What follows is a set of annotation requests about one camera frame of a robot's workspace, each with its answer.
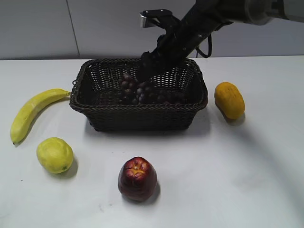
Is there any dark brown wicker basket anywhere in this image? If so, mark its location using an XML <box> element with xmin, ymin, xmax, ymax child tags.
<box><xmin>70</xmin><ymin>58</ymin><xmax>208</xmax><ymax>132</ymax></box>

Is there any purple grape bunch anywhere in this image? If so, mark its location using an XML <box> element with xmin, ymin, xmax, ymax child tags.
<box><xmin>117</xmin><ymin>73</ymin><xmax>186</xmax><ymax>105</ymax></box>

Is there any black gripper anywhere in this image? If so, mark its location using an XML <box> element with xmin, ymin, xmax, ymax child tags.
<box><xmin>138</xmin><ymin>16</ymin><xmax>209</xmax><ymax>83</ymax></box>

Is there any black cable loop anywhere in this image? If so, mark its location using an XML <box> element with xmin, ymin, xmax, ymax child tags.
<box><xmin>195</xmin><ymin>33</ymin><xmax>213</xmax><ymax>58</ymax></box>

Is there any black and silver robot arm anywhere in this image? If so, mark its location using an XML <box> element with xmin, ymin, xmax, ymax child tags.
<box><xmin>137</xmin><ymin>0</ymin><xmax>304</xmax><ymax>82</ymax></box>

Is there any yellow banana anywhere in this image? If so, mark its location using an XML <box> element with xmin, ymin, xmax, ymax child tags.
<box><xmin>10</xmin><ymin>89</ymin><xmax>70</xmax><ymax>145</ymax></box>

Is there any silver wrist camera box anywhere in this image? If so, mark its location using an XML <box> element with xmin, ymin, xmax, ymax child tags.
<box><xmin>140</xmin><ymin>9</ymin><xmax>179</xmax><ymax>29</ymax></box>

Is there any orange-yellow mango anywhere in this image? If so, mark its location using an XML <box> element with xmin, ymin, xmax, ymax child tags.
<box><xmin>214</xmin><ymin>82</ymin><xmax>245</xmax><ymax>120</ymax></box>

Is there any dark red apple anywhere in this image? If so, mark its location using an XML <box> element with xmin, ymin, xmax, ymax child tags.
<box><xmin>118</xmin><ymin>157</ymin><xmax>157</xmax><ymax>202</ymax></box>

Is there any yellow-green lemon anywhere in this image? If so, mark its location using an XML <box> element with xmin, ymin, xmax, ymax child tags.
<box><xmin>36</xmin><ymin>137</ymin><xmax>74</xmax><ymax>174</ymax></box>

